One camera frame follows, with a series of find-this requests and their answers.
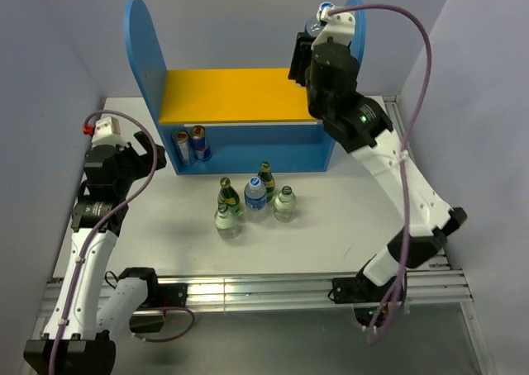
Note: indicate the Chang soda water bottle left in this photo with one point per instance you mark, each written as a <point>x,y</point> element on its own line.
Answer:
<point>226,221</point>

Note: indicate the red bull can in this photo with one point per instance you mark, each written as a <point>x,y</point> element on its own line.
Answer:
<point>184,150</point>
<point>199,143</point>

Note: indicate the Red Bull can right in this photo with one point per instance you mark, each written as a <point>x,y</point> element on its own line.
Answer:
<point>199,143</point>

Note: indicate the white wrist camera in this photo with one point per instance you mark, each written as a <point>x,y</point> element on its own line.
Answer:
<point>340,27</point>
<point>105,132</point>

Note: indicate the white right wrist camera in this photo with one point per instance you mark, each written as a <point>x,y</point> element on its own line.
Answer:
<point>340,27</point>

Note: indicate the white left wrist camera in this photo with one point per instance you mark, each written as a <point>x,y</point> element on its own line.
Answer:
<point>105,132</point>

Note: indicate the aluminium rail frame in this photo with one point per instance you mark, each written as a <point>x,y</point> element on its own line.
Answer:
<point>337,229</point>

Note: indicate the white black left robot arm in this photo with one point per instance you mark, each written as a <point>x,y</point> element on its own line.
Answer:
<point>81,334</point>

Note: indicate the Red Bull can left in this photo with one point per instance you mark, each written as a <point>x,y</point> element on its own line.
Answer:
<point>184,150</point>

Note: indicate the Chang soda water bottle right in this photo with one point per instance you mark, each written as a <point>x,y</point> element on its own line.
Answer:
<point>285,205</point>

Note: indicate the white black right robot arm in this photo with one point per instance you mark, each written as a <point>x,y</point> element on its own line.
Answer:
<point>363,128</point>

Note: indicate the blue and yellow shelf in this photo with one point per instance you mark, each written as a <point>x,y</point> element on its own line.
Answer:
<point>250,115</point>

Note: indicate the Pocari Sweat bottle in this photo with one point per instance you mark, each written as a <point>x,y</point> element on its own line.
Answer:
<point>313,25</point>
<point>255,200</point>

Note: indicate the green Perrier bottle right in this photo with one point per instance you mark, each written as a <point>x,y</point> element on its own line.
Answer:
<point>268,180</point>

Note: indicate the green perrier bottle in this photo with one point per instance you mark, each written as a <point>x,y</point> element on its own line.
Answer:
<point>229,196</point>
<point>268,180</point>

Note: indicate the green Perrier bottle left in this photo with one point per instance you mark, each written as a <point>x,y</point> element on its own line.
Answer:
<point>229,196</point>

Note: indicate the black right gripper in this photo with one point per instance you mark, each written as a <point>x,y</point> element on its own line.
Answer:
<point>302,55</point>

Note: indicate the chang soda water bottle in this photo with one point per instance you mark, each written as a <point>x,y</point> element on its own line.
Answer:
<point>226,221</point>
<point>285,205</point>

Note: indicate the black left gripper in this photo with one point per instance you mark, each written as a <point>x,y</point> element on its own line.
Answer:
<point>145,161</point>

